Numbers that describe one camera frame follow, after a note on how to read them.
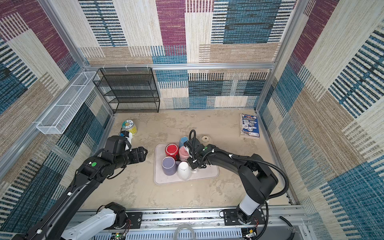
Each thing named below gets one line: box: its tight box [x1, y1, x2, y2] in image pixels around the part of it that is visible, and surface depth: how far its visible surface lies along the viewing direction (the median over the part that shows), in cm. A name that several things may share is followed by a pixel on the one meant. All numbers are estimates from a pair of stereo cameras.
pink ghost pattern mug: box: [178, 146, 191, 162], surface depth 85 cm
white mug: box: [177, 161, 198, 181], surface depth 84 cm
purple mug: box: [161, 156, 181, 176], surface depth 86 cm
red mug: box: [164, 143, 180, 161], surface depth 91 cm
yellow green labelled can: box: [121, 119, 138, 136], surface depth 104 cm
